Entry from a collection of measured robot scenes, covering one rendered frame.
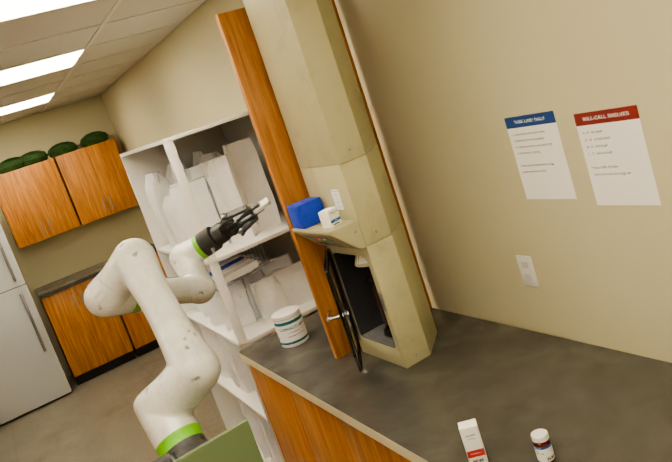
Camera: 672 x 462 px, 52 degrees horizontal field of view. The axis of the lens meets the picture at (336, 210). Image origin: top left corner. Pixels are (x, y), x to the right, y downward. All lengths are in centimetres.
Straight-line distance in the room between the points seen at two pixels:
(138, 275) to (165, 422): 41
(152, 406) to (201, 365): 18
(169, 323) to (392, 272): 87
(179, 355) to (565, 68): 130
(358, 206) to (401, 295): 36
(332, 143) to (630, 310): 106
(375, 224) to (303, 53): 63
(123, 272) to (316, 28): 100
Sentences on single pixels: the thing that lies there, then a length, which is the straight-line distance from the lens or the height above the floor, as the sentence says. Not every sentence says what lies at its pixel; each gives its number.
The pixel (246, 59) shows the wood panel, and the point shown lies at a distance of 263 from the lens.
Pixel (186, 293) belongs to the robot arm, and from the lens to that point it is 238.
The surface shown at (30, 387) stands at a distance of 714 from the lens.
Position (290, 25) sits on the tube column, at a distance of 233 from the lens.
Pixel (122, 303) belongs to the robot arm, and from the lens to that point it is 215.
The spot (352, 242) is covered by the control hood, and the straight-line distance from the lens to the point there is 234.
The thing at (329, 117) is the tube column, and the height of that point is 187.
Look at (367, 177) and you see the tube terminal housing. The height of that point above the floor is 163.
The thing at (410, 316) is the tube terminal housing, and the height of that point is 111.
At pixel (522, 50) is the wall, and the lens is 214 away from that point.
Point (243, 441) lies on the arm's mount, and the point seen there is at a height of 120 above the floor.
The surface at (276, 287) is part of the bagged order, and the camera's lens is 362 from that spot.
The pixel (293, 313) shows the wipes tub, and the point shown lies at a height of 108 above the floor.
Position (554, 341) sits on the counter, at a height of 94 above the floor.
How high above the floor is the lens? 197
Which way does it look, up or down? 10 degrees down
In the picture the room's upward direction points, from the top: 19 degrees counter-clockwise
